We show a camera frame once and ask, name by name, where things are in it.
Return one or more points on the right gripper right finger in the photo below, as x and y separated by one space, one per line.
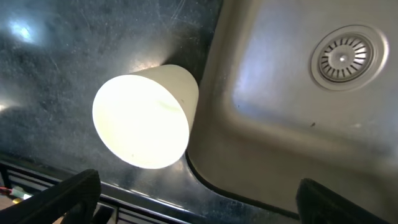
320 208

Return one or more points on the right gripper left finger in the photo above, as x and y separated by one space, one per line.
70 196

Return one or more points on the cream cup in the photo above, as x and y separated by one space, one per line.
140 121

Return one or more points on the steel sink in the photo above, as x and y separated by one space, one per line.
280 93

